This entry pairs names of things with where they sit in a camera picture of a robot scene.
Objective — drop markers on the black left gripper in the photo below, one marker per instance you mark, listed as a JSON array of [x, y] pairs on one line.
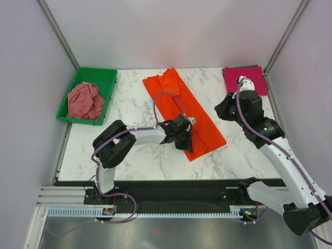
[[187, 146]]

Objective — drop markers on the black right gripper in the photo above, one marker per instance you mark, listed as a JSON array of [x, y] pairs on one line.
[[222, 108]]

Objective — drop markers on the orange t shirt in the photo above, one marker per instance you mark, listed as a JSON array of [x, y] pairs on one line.
[[176, 99]]

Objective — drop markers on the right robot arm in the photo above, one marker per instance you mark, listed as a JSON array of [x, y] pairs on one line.
[[305, 205]]

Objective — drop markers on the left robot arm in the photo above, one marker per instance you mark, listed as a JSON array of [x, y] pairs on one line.
[[112, 145]]

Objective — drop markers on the folded magenta t shirt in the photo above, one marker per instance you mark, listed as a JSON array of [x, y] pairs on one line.
[[254, 74]]

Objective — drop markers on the folded grey t shirt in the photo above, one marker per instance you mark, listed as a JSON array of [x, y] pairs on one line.
[[248, 66]]

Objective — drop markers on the green plastic bin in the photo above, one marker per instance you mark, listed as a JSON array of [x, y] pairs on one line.
[[105, 79]]

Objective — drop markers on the dusty pink t shirt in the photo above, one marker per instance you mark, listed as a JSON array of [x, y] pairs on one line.
[[85, 102]]

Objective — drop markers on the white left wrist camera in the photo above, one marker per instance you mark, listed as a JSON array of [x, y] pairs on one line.
[[192, 120]]

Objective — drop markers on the right aluminium frame post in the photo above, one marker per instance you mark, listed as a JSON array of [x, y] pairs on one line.
[[286, 34]]

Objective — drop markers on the aluminium frame post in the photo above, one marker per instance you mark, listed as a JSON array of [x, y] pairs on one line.
[[58, 33], [286, 34]]

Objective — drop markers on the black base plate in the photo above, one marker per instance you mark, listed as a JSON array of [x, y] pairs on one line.
[[182, 196]]

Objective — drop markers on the white slotted cable duct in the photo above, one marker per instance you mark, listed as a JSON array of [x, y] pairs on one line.
[[99, 212]]

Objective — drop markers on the left aluminium frame post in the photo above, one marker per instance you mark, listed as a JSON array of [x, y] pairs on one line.
[[58, 33]]

